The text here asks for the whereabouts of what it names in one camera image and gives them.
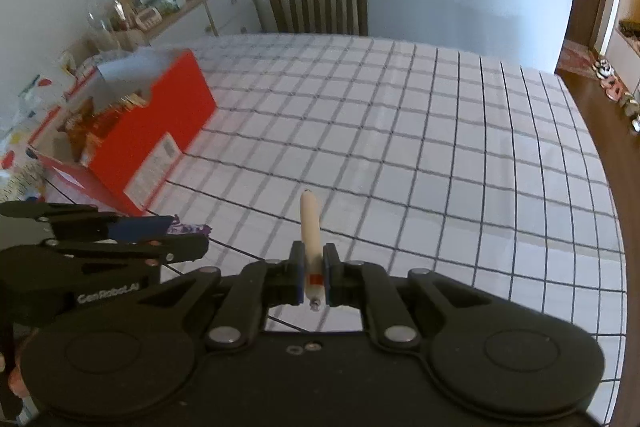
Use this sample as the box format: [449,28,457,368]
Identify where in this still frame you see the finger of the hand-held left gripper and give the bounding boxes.
[0,202,174,254]
[0,236,211,271]

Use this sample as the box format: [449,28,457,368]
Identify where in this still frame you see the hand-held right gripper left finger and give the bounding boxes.
[134,241,307,351]

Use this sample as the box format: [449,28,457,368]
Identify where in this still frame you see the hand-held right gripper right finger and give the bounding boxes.
[322,243,502,351]

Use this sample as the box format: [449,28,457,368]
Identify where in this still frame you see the purple snack packet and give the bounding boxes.
[167,214,214,238]

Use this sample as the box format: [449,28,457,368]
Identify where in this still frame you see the cream sausage stick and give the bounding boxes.
[299,189,326,312]

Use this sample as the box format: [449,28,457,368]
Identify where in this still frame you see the red cardboard box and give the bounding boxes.
[27,48,218,218]

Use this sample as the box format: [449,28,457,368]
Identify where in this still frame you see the red-brown snack packet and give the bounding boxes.
[56,97,127,166]

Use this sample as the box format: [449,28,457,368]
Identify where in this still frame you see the person's left hand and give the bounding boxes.
[0,352,24,414]

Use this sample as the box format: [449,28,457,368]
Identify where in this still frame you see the colourful printed cloth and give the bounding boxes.
[0,56,97,204]

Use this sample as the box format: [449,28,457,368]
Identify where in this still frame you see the tan cardboard box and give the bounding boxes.
[90,27,152,54]

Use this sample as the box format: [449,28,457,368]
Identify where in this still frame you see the white kitchen timer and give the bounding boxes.
[135,6,162,30]

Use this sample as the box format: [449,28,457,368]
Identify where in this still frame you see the clear glass dome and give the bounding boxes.
[84,0,127,51]

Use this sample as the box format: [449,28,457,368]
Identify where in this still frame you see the orange drink bottle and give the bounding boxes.
[113,0,137,30]

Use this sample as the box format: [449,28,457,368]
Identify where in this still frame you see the white sideboard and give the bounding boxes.
[127,0,264,46]

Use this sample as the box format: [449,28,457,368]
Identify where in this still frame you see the wooden chair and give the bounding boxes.
[264,0,370,37]

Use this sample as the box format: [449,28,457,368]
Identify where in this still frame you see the patterned door rug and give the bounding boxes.
[555,41,599,76]

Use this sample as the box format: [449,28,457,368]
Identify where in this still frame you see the row of shoes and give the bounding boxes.
[592,58,640,134]

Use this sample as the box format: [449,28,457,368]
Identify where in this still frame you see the white wall cabinet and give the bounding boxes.
[607,0,640,98]

